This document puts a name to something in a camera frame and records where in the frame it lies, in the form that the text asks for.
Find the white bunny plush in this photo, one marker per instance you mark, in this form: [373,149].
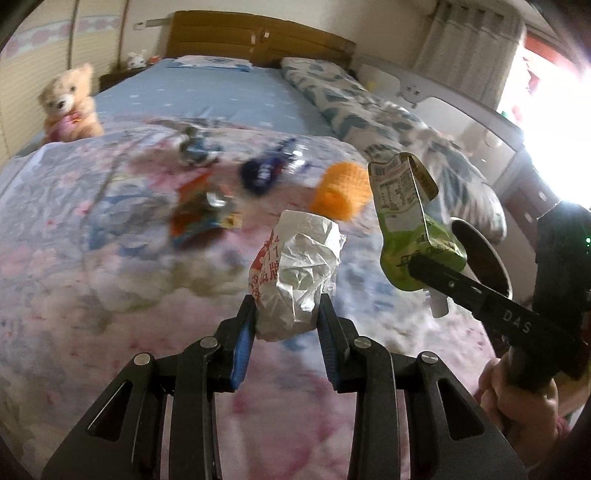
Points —
[136,60]

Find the dark blue plastic wrapper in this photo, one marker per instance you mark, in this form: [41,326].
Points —
[261,173]

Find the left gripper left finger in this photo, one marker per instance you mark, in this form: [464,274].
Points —
[120,436]

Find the cream sliding wardrobe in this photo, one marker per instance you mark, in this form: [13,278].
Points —
[56,36]

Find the blue leaf patterned duvet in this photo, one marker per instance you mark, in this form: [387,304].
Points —
[378,129]

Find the grey bed guard rail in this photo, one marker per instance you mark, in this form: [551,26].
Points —
[489,140]

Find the dark wooden nightstand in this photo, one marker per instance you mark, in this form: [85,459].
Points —
[111,79]

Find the right human hand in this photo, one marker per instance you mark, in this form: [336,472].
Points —
[533,422]

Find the floral pink quilt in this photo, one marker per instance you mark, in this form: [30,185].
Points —
[89,278]

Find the beige teddy bear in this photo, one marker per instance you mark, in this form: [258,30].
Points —
[70,109]

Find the orange blue snack wrapper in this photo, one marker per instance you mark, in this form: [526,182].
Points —
[203,206]

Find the white paper bag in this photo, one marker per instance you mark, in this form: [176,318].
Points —
[296,265]

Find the wooden headboard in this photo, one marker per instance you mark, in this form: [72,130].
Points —
[263,41]

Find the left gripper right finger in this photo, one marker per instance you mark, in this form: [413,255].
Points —
[414,405]

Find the white round trash bin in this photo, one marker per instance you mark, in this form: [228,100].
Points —
[482,259]

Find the white blue pillow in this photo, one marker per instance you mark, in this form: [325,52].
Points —
[211,63]

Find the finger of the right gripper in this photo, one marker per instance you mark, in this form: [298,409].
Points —
[494,310]

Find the beige curtain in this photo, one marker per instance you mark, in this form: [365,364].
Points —
[470,47]

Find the blue bed sheet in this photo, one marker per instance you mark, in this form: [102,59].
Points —
[260,98]

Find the blue white wrapper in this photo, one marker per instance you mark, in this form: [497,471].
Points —
[194,152]

